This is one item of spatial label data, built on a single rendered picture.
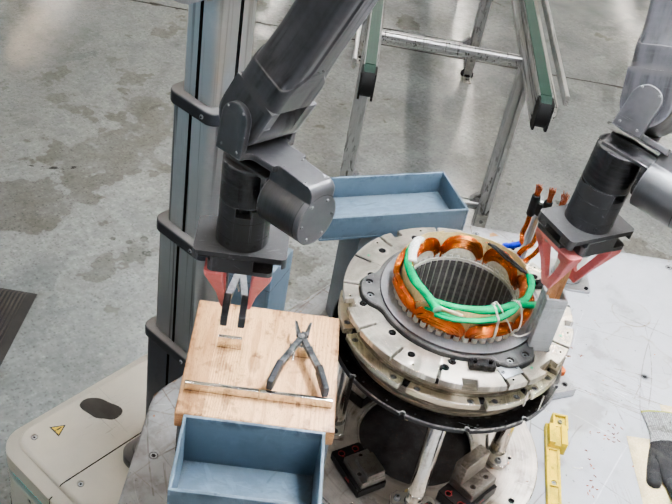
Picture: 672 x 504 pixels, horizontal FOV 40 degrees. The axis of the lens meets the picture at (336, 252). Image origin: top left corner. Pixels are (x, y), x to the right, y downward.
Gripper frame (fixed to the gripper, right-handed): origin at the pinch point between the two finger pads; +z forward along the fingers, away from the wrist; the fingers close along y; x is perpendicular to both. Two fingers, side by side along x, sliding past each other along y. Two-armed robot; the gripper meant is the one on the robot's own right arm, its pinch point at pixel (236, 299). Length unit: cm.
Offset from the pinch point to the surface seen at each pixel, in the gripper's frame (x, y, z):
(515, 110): 178, 74, 64
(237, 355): 2.9, 0.8, 11.9
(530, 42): 175, 72, 40
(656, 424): 26, 72, 40
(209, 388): -3.9, -1.9, 11.1
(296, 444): -8.1, 9.2, 14.6
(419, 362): 2.5, 23.5, 9.1
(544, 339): 7.2, 39.8, 6.9
